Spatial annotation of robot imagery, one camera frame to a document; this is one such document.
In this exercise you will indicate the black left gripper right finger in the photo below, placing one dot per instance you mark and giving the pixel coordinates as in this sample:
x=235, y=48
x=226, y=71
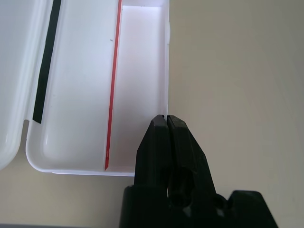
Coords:
x=187, y=161

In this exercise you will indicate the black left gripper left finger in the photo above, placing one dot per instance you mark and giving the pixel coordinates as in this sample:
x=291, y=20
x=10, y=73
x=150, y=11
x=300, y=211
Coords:
x=154, y=154

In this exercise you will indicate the white plastic pencil case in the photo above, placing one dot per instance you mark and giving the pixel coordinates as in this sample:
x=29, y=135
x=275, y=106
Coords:
x=80, y=95

